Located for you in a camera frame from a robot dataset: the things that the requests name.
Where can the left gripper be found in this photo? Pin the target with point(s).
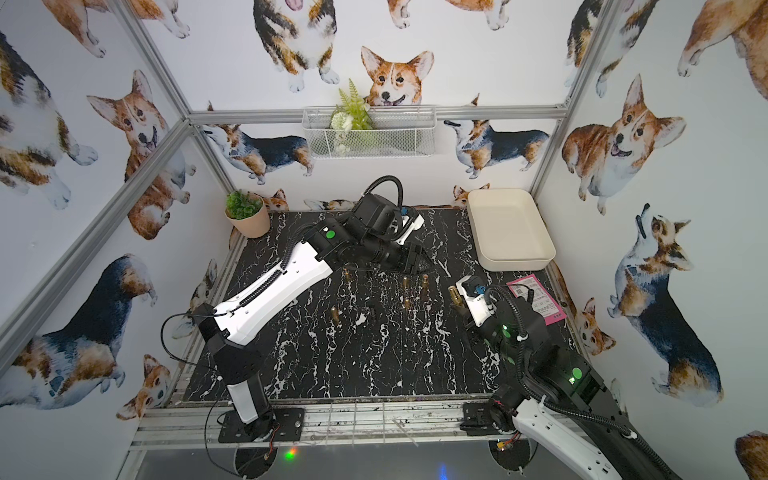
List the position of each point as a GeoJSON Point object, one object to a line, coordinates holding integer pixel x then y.
{"type": "Point", "coordinates": [405, 257]}

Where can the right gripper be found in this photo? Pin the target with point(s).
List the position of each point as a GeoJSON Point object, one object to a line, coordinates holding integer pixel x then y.
{"type": "Point", "coordinates": [476, 333]}

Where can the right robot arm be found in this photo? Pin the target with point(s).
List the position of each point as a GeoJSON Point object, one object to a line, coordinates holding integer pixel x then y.
{"type": "Point", "coordinates": [551, 395]}

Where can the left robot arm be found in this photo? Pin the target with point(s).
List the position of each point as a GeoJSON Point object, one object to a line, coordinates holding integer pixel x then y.
{"type": "Point", "coordinates": [372, 236]}

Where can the pink label card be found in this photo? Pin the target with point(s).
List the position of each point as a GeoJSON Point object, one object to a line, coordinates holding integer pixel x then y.
{"type": "Point", "coordinates": [543, 302]}

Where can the cream rectangular tray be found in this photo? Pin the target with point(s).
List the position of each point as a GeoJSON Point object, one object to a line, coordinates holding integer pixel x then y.
{"type": "Point", "coordinates": [508, 231]}

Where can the artificial fern with flower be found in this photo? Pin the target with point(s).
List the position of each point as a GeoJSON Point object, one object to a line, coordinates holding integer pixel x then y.
{"type": "Point", "coordinates": [350, 114]}

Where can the potted green plant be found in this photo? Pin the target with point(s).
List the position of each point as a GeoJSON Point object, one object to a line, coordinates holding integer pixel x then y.
{"type": "Point", "coordinates": [248, 213]}

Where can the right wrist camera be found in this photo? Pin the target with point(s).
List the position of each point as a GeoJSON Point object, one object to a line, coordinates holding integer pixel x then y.
{"type": "Point", "coordinates": [472, 290]}

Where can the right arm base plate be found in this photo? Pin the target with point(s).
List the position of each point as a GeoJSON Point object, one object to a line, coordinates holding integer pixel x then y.
{"type": "Point", "coordinates": [490, 418]}

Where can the white wire wall basket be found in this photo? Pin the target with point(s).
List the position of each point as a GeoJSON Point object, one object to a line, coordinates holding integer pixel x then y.
{"type": "Point", "coordinates": [396, 132]}

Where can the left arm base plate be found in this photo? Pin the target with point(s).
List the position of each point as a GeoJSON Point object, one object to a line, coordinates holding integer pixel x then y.
{"type": "Point", "coordinates": [278, 425]}

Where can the aluminium front rail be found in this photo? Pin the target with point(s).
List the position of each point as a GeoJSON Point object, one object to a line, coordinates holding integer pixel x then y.
{"type": "Point", "coordinates": [322, 424]}

